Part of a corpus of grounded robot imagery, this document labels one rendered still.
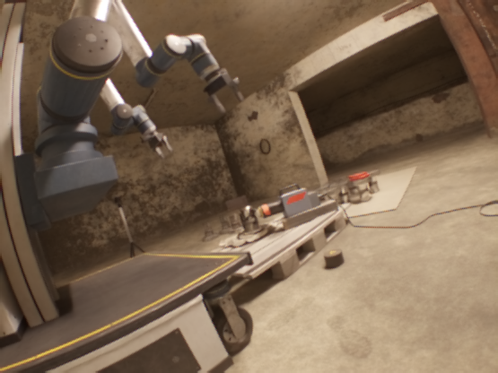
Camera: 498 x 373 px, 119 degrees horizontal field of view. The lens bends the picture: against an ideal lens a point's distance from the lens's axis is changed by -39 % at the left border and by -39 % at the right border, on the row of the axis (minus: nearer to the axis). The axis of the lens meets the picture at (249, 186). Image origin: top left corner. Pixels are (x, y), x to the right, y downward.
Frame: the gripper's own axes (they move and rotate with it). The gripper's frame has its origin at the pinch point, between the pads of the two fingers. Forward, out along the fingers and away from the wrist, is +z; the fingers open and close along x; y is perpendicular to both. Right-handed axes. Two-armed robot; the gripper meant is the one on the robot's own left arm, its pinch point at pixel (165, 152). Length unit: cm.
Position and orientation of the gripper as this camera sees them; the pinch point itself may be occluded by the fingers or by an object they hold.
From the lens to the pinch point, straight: 166.9
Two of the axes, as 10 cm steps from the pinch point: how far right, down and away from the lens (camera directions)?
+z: 5.9, 7.6, 2.8
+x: -6.7, 2.6, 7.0
